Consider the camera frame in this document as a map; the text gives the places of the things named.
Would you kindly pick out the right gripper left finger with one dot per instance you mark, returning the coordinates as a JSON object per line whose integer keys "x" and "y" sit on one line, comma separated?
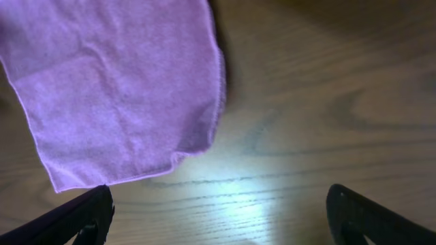
{"x": 85, "y": 219}

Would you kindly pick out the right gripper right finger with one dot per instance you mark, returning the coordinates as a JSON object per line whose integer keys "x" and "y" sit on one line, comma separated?
{"x": 355, "y": 219}

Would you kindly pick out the purple microfiber cloth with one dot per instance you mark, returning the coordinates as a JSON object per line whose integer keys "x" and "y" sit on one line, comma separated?
{"x": 114, "y": 91}

